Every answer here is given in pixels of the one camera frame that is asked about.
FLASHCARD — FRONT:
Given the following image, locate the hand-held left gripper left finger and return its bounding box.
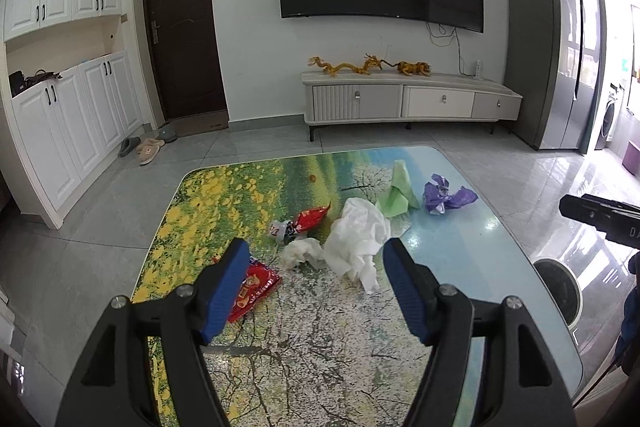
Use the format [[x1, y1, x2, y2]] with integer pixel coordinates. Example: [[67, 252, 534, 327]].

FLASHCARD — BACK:
[[54, 238, 251, 427]]

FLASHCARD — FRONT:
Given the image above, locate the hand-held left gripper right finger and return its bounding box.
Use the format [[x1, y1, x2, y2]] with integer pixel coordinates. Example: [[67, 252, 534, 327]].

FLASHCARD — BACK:
[[382, 238, 591, 427]]

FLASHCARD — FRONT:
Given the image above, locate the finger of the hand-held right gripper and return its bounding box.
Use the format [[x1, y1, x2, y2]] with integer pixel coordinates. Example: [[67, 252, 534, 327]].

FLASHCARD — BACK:
[[559, 193, 618, 233]]

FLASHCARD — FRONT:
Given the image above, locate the red snack wrapper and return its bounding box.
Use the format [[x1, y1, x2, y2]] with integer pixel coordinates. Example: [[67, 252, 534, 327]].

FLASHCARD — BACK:
[[214, 254, 281, 324]]

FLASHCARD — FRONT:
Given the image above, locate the large white tissue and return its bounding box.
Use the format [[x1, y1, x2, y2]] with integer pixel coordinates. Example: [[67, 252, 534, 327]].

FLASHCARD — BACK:
[[323, 197, 392, 295]]

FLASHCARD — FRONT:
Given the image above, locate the grey waste bin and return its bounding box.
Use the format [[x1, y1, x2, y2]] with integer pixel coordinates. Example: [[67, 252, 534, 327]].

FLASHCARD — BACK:
[[531, 257, 585, 327]]

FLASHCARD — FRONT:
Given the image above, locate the small white tissue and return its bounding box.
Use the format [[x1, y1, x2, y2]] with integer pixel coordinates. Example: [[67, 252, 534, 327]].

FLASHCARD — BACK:
[[279, 237, 326, 270]]

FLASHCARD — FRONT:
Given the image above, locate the green paper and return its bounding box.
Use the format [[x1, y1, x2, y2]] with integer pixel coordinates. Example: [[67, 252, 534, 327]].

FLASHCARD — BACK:
[[375, 160, 421, 220]]

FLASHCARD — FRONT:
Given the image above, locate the purple plastic bag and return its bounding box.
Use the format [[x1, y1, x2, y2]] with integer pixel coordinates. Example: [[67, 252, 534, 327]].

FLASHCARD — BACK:
[[423, 173, 480, 215]]

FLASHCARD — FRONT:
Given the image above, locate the red and white wrapper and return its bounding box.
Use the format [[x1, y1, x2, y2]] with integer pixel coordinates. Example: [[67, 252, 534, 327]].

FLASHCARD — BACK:
[[269, 201, 333, 243]]

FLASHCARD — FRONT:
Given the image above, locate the person's right forearm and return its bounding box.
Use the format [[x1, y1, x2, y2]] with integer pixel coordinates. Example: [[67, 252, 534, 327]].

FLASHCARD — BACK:
[[621, 252, 640, 374]]

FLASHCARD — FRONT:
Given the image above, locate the purple stool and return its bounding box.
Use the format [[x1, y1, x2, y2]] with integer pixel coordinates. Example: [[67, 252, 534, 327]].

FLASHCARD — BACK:
[[621, 145, 640, 178]]

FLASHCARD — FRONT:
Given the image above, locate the white washing machine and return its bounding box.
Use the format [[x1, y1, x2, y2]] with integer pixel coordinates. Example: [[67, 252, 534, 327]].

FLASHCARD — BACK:
[[594, 81, 624, 150]]

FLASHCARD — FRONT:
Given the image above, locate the grey refrigerator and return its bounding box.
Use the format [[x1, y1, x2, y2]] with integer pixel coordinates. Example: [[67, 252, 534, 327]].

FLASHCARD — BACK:
[[504, 0, 601, 156]]

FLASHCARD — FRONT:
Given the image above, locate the beige slipper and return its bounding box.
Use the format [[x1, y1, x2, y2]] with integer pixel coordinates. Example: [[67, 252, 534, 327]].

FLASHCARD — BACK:
[[138, 139, 166, 166]]

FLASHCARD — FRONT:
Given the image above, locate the brown door mat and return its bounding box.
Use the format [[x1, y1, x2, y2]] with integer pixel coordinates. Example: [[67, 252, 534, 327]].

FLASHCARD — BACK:
[[160, 119, 229, 138]]

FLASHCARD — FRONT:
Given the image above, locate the grey slipper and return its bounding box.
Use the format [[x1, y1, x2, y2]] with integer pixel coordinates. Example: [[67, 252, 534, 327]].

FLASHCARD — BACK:
[[118, 136, 144, 158]]

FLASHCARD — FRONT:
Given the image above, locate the white television stand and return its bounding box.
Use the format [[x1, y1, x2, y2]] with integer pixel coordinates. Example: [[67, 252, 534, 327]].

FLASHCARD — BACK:
[[300, 69, 524, 142]]

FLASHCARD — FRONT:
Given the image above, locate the golden tiger figurine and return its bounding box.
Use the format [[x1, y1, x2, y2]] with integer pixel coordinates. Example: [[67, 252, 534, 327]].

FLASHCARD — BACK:
[[396, 60, 434, 79]]

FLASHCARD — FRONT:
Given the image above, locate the white lower cabinet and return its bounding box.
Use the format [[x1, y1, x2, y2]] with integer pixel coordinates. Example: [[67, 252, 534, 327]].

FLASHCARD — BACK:
[[7, 49, 147, 229]]

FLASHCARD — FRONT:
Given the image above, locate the short golden dragon figurine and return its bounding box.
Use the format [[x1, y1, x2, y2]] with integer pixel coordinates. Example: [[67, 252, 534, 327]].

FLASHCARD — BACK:
[[357, 53, 397, 76]]

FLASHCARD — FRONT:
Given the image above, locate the long golden dragon figurine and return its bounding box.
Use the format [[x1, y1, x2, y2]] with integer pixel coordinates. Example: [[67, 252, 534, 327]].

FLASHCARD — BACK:
[[308, 55, 368, 78]]

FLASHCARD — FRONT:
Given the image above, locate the dark brown door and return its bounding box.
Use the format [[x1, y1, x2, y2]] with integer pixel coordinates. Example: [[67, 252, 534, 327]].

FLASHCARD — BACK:
[[142, 0, 229, 124]]

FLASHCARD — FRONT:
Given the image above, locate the dark item on shelf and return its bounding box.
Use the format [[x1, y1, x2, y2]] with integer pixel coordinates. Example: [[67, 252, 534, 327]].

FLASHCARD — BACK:
[[25, 69, 64, 84]]

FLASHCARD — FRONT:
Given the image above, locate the black television cable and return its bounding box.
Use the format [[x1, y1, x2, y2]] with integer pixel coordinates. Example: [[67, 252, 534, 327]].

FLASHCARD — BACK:
[[424, 22, 476, 78]]

